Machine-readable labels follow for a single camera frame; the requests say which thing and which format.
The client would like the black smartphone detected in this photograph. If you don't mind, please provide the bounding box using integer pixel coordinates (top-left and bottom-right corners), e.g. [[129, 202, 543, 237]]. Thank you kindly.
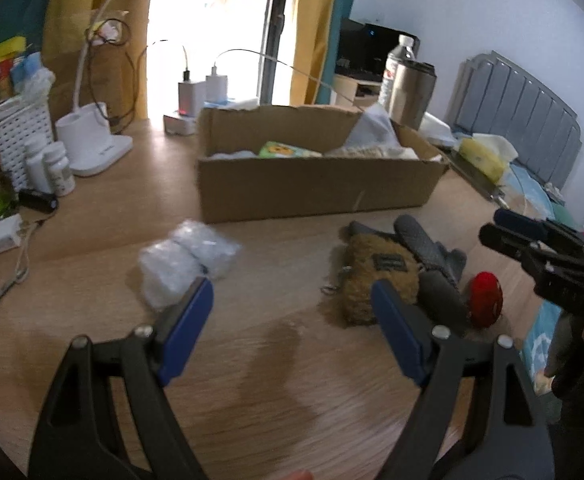
[[444, 152, 504, 202]]

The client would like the small plastic bag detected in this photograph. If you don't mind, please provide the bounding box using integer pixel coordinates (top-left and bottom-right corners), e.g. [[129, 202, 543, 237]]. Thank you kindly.
[[89, 17, 125, 46]]

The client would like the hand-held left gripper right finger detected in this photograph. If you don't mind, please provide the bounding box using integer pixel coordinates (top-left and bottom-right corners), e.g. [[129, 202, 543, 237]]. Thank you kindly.
[[370, 280, 555, 480]]

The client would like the clear water bottle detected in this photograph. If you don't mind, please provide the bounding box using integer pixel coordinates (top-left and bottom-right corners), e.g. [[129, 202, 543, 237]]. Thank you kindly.
[[378, 35, 417, 111]]

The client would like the white desk lamp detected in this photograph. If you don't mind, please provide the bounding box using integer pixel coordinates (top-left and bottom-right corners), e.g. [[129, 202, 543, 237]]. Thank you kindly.
[[56, 0, 197, 178]]

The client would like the blue and white pack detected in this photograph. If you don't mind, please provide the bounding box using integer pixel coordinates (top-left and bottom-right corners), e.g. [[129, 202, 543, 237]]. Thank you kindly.
[[10, 52, 56, 97]]

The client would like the white and blue charger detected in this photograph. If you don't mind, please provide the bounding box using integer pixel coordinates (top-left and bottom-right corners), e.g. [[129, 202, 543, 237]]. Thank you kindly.
[[205, 74, 229, 103]]

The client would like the brown plush pouch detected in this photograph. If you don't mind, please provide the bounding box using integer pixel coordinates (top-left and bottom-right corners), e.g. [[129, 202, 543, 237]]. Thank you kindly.
[[328, 222, 423, 328]]

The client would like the white perforated basket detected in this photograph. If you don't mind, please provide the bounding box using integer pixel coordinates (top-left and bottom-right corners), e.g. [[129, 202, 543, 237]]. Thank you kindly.
[[0, 95, 55, 191]]

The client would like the white power strip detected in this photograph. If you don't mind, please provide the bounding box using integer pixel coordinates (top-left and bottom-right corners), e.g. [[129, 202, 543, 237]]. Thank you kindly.
[[163, 97, 263, 136]]

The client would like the white power adapter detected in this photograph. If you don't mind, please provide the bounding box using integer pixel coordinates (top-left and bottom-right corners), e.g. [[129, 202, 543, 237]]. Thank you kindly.
[[0, 214, 25, 253]]

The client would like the grey padded headboard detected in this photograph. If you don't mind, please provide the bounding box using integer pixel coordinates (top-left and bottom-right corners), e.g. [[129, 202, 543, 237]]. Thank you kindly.
[[444, 51, 584, 193]]

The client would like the brown cardboard box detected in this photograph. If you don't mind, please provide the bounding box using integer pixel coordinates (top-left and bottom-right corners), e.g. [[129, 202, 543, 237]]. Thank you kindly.
[[195, 104, 450, 225]]

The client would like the white pill bottle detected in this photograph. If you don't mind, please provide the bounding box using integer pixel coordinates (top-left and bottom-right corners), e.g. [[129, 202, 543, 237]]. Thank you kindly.
[[44, 142, 76, 197], [24, 137, 52, 193]]

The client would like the dark grey sock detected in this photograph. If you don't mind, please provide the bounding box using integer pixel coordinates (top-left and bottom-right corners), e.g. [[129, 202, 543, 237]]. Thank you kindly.
[[418, 271, 473, 333]]

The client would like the light wooden side table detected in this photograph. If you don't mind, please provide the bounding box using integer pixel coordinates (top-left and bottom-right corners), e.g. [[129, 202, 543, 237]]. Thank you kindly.
[[333, 74, 383, 108]]

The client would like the wide black box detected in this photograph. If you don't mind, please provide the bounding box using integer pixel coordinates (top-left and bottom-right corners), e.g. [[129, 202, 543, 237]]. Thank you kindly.
[[364, 22, 420, 81]]

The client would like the blue printed blanket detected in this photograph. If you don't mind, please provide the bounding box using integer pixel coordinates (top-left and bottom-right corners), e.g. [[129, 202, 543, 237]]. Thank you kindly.
[[509, 165, 584, 396]]

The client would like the clear plastic food container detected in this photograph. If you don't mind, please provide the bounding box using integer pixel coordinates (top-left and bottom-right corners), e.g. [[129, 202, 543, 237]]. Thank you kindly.
[[419, 110, 460, 148]]

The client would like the white textured cloth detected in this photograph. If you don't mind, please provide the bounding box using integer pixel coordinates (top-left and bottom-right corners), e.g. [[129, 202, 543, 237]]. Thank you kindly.
[[324, 106, 420, 161]]

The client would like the looped black cable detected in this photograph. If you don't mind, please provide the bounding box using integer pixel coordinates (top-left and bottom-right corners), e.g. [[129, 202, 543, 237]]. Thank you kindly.
[[86, 19, 193, 133]]

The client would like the clear white packet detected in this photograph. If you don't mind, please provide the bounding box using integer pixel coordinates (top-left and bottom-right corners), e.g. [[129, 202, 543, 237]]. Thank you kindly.
[[169, 219, 243, 281], [138, 240, 197, 311]]

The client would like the slim black box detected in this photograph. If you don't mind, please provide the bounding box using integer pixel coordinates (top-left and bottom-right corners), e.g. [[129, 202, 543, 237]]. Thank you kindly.
[[340, 18, 369, 73]]

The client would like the dark door frame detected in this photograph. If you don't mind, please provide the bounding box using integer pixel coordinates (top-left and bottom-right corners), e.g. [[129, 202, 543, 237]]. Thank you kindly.
[[259, 0, 297, 106]]

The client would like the small black device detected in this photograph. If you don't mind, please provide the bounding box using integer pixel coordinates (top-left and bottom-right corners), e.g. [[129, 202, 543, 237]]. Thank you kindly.
[[18, 189, 58, 212]]

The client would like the yellow soft tissue pack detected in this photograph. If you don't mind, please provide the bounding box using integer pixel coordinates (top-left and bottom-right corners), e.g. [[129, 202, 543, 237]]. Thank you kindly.
[[457, 132, 520, 186]]

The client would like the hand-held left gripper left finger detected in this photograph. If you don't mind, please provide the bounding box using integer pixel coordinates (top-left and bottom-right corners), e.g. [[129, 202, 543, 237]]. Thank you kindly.
[[28, 276, 215, 480]]

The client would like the large white charger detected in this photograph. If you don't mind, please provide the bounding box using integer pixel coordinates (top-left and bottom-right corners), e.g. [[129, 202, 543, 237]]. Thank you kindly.
[[178, 80, 207, 118]]

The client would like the steel tumbler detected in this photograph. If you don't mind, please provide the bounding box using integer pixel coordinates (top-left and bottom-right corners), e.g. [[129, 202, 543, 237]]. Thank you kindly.
[[388, 59, 437, 131]]

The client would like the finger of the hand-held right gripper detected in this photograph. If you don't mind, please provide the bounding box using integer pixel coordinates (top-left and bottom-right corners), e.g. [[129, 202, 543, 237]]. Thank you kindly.
[[493, 208, 584, 252], [478, 224, 548, 273]]

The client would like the bear print tissue pack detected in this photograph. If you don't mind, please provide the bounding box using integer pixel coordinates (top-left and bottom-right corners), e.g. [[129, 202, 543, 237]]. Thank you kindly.
[[258, 141, 323, 158]]

